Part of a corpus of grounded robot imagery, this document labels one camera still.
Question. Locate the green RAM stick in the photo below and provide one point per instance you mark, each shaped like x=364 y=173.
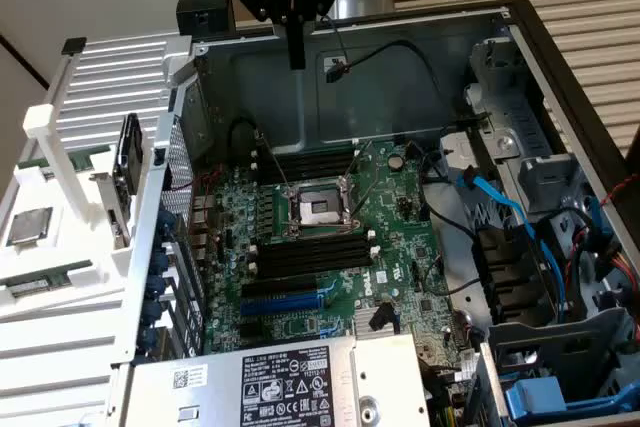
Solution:
x=35 y=288

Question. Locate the black RAM slot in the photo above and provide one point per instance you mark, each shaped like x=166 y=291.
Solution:
x=310 y=270
x=310 y=260
x=320 y=151
x=320 y=167
x=310 y=241
x=310 y=251
x=320 y=159

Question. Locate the black box device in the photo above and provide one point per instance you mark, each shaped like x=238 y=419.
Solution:
x=205 y=9

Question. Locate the open grey PC case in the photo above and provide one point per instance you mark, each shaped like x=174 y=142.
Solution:
x=400 y=97

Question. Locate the black end cap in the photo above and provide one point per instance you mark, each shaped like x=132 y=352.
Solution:
x=73 y=46

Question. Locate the silver coin battery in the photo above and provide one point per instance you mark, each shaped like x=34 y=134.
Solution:
x=396 y=162

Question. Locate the thin metal locking lever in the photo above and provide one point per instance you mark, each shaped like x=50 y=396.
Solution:
x=273 y=162

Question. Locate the black disk drive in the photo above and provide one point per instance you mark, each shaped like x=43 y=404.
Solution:
x=127 y=157

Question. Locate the metal CPU socket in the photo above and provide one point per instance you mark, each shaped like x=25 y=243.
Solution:
x=317 y=207

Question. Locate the grey metal disk bay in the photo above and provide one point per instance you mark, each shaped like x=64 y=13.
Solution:
x=505 y=142

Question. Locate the green graphics card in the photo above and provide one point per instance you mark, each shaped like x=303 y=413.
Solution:
x=82 y=159

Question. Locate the metal port block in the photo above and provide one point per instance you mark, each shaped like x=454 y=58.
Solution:
x=200 y=217

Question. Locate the blue card retainer clip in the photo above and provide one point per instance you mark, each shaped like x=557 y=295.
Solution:
x=167 y=224
x=153 y=312
x=160 y=260
x=149 y=339
x=156 y=285

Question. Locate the green motherboard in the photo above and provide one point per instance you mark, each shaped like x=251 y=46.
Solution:
x=400 y=247

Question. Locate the long black expansion slot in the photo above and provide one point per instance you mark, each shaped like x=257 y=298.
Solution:
x=280 y=288

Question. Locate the silver CPU chip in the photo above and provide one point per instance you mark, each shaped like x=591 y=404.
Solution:
x=30 y=227

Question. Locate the long blue expansion slot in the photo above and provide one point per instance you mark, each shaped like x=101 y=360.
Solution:
x=280 y=304

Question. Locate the black plastic shroud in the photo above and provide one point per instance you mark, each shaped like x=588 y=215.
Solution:
x=505 y=267

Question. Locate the silver finned heat sink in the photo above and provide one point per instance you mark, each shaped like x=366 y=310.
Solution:
x=362 y=322

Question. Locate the white parts rack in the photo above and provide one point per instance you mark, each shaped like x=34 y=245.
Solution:
x=100 y=292

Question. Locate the short black expansion slot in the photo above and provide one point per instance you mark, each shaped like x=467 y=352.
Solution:
x=251 y=330

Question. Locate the grey metal drive cage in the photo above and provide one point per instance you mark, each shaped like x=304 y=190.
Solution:
x=550 y=342

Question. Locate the silver power supply with label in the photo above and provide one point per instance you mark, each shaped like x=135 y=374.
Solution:
x=200 y=397

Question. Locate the blue plastic latch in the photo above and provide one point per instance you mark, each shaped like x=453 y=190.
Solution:
x=535 y=394

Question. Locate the metal socket cover frame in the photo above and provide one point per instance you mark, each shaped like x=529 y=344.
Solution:
x=364 y=182

